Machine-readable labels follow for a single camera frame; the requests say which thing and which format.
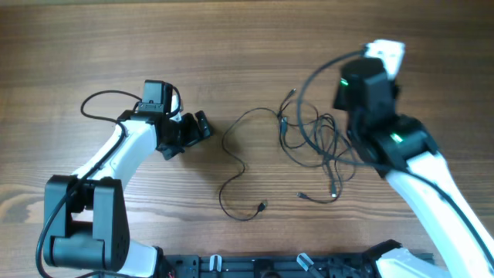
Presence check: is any black USB cable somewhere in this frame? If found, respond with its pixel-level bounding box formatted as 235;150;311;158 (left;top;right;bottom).
277;87;358;205

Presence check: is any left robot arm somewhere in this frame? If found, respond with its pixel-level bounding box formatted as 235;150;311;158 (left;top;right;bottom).
36;80;213;277

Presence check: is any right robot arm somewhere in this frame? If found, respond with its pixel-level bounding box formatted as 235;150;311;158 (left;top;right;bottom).
334;57;493;277

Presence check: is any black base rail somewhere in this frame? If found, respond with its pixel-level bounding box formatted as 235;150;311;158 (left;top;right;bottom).
159;253;380;278

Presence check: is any right camera cable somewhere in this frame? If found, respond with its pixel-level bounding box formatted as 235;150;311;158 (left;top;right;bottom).
296;48;494;267

